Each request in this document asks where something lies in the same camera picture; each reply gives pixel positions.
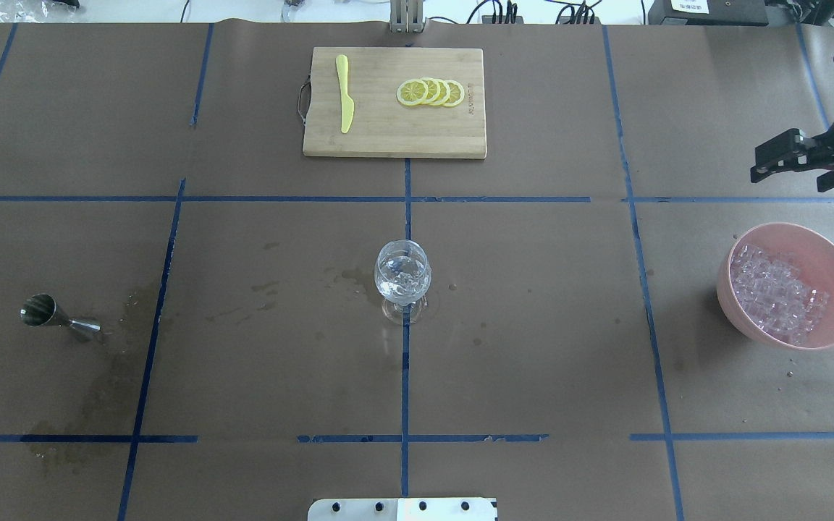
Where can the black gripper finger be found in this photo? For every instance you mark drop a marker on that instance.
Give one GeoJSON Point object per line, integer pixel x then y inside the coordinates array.
{"type": "Point", "coordinates": [766, 166]}
{"type": "Point", "coordinates": [789, 148]}

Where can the black box device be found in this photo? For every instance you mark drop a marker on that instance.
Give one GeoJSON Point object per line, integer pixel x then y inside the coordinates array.
{"type": "Point", "coordinates": [708, 13]}

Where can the steel double jigger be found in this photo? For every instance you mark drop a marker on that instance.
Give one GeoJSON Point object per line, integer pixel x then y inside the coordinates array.
{"type": "Point", "coordinates": [41, 310]}

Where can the pile of clear ice cubes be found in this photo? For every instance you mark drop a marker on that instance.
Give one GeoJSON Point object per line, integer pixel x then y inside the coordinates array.
{"type": "Point", "coordinates": [769, 288]}

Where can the pink bowl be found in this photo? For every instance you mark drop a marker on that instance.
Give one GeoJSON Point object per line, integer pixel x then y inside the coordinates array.
{"type": "Point", "coordinates": [811, 254]}

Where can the bamboo cutting board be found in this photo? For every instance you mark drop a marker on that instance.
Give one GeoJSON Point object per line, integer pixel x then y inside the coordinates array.
{"type": "Point", "coordinates": [382, 128]}

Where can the lemon slice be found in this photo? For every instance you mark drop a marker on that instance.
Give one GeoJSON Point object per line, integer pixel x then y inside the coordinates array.
{"type": "Point", "coordinates": [443, 93]}
{"type": "Point", "coordinates": [455, 93]}
{"type": "Point", "coordinates": [412, 92]}
{"type": "Point", "coordinates": [431, 89]}

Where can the yellow plastic knife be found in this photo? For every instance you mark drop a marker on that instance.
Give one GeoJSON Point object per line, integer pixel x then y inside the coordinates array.
{"type": "Point", "coordinates": [347, 104]}

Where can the aluminium frame profile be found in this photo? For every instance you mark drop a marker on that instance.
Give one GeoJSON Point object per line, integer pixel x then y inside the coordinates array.
{"type": "Point", "coordinates": [406, 16]}

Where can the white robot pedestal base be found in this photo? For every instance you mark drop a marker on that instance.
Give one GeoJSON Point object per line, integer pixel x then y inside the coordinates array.
{"type": "Point", "coordinates": [419, 508]}

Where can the clear wine glass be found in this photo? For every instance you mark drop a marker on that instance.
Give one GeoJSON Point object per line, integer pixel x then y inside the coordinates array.
{"type": "Point", "coordinates": [402, 277]}

